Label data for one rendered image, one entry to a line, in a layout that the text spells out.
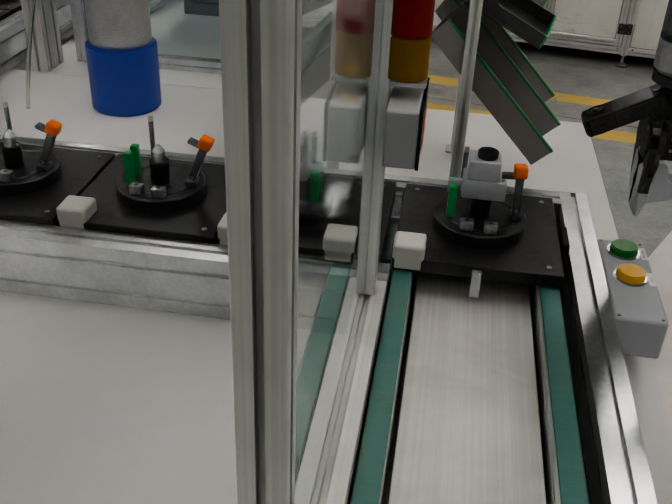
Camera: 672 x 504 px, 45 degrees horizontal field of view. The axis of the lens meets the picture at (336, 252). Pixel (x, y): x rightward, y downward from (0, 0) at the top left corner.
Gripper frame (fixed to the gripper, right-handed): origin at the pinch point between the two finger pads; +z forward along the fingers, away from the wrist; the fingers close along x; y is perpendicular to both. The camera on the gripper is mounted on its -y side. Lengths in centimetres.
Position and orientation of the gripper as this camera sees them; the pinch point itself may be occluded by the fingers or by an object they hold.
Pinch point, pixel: (631, 205)
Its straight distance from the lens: 125.0
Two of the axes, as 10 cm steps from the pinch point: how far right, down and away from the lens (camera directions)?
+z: -0.4, 8.5, 5.2
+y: 9.9, 1.1, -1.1
